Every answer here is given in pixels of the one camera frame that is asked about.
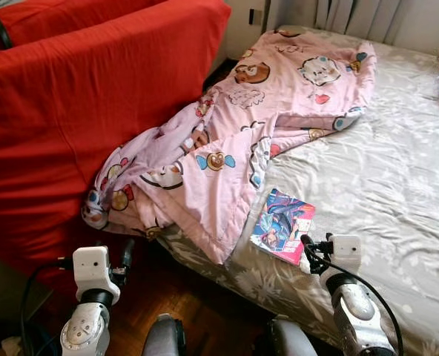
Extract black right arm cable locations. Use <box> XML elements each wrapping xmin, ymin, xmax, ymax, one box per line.
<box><xmin>308</xmin><ymin>252</ymin><xmax>404</xmax><ymax>356</ymax></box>

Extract pink cartoon-print quilt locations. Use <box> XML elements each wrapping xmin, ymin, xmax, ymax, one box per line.
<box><xmin>81</xmin><ymin>27</ymin><xmax>377</xmax><ymax>266</ymax></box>

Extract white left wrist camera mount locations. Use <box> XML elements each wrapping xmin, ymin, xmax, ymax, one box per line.
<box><xmin>72</xmin><ymin>245</ymin><xmax>122</xmax><ymax>303</ymax></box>

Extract grey left robot leg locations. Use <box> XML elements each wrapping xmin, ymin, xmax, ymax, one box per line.
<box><xmin>142</xmin><ymin>313</ymin><xmax>187</xmax><ymax>356</ymax></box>

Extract grey pleated curtain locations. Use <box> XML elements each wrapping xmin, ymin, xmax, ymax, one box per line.
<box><xmin>268</xmin><ymin>0</ymin><xmax>439</xmax><ymax>54</ymax></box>

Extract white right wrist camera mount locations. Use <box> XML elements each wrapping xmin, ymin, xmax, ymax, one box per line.
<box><xmin>329</xmin><ymin>234</ymin><xmax>363</xmax><ymax>277</ymax></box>

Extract grey floral bed cover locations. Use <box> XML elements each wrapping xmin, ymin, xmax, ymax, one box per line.
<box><xmin>156</xmin><ymin>28</ymin><xmax>439</xmax><ymax>356</ymax></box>

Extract colourful comic book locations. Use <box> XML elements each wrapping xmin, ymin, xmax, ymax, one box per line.
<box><xmin>250</xmin><ymin>187</ymin><xmax>317</xmax><ymax>266</ymax></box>

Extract grey right robot leg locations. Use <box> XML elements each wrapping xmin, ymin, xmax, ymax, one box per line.
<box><xmin>268</xmin><ymin>317</ymin><xmax>317</xmax><ymax>356</ymax></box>

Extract dark wall socket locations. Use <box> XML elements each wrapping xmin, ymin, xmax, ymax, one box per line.
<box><xmin>249</xmin><ymin>7</ymin><xmax>265</xmax><ymax>27</ymax></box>

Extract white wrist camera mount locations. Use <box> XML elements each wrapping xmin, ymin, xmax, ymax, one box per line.
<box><xmin>329</xmin><ymin>234</ymin><xmax>363</xmax><ymax>277</ymax></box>
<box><xmin>72</xmin><ymin>245</ymin><xmax>122</xmax><ymax>303</ymax></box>

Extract grey robot leg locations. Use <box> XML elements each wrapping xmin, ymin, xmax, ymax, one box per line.
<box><xmin>142</xmin><ymin>313</ymin><xmax>187</xmax><ymax>356</ymax></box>
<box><xmin>268</xmin><ymin>317</ymin><xmax>317</xmax><ymax>356</ymax></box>

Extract red fabric-covered mattress cushion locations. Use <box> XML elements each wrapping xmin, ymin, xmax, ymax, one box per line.
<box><xmin>0</xmin><ymin>0</ymin><xmax>167</xmax><ymax>56</ymax></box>
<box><xmin>0</xmin><ymin>0</ymin><xmax>232</xmax><ymax>294</ymax></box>

